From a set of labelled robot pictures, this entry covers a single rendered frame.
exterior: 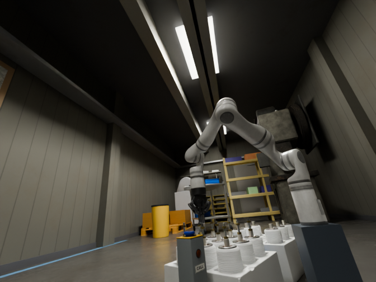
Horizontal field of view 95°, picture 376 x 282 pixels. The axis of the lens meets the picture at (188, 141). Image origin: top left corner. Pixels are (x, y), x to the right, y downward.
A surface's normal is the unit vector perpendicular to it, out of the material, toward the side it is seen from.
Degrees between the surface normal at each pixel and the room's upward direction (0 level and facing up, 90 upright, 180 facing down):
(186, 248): 90
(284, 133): 92
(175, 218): 90
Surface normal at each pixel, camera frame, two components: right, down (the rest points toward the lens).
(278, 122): -0.36, -0.30
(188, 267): -0.68, -0.22
